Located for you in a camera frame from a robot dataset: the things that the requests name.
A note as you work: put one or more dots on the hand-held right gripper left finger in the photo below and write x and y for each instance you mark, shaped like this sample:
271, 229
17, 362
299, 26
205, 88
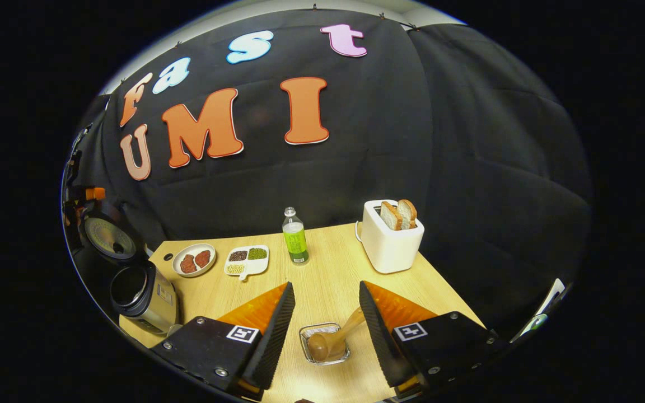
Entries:
275, 341

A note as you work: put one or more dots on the dark grey rice cooker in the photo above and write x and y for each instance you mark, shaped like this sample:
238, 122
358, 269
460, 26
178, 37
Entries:
143, 296

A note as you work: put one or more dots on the black backdrop cloth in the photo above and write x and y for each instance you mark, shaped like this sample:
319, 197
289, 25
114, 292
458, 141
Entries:
468, 168

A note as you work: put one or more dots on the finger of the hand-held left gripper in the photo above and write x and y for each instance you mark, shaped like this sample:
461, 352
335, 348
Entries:
96, 193

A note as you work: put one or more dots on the toast bread slice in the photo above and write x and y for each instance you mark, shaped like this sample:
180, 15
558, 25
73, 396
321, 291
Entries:
409, 212
391, 216

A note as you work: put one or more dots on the green label drink bottle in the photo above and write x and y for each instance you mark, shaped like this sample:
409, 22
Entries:
295, 238

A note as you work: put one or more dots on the red meat piece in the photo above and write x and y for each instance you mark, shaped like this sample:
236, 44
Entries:
188, 263
203, 258

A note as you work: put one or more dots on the round white plate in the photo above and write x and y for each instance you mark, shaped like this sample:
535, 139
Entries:
180, 252

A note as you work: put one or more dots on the white divided bean dish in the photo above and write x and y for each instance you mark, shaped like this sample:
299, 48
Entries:
247, 262

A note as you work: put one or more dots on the white toaster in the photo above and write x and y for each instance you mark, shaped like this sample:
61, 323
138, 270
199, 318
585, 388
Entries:
392, 249

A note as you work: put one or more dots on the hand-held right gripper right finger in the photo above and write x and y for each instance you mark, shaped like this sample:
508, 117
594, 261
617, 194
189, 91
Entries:
381, 341

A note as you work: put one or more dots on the wooden spoon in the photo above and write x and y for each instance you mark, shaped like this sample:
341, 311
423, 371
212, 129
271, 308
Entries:
328, 342

